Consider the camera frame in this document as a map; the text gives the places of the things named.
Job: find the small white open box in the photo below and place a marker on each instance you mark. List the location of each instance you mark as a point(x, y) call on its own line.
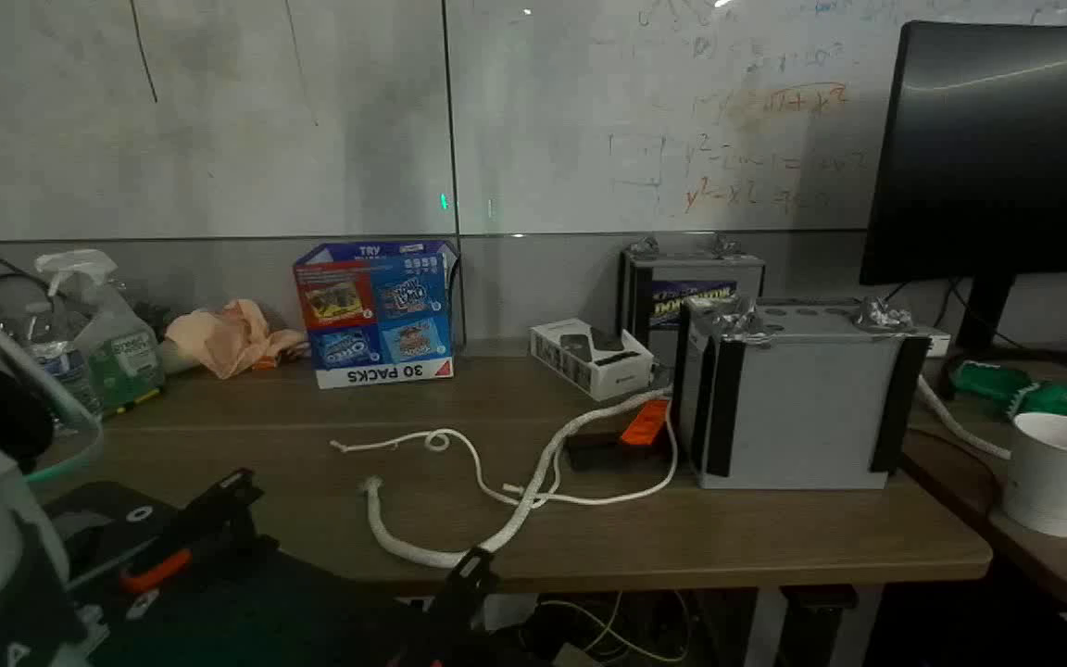
point(610, 373)

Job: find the blue cardboard box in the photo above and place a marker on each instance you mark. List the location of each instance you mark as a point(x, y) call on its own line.
point(371, 315)

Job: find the orange and black tool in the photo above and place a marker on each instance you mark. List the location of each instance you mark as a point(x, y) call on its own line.
point(647, 427)

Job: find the small grey metal case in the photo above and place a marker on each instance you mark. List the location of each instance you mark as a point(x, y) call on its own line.
point(681, 280)

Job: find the small black clamp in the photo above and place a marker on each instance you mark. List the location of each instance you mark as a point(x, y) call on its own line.
point(462, 594)

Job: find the large grey metal case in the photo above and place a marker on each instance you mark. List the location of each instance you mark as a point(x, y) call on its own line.
point(798, 412)

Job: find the white table leg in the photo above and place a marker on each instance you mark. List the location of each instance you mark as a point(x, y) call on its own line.
point(804, 624)

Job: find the black clamp with orange trigger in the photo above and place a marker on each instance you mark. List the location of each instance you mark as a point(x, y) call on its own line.
point(187, 530)

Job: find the clear plastic bag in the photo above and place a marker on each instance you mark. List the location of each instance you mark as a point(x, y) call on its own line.
point(112, 347)

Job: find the black monitor stand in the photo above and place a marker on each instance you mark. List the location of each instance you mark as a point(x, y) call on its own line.
point(983, 315)

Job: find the clear plastic tub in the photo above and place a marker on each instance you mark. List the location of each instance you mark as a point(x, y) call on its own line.
point(58, 394)

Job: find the black computer monitor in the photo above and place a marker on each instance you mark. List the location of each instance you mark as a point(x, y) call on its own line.
point(1001, 149)

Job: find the white paper cup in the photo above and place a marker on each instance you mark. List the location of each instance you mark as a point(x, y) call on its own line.
point(1052, 482)

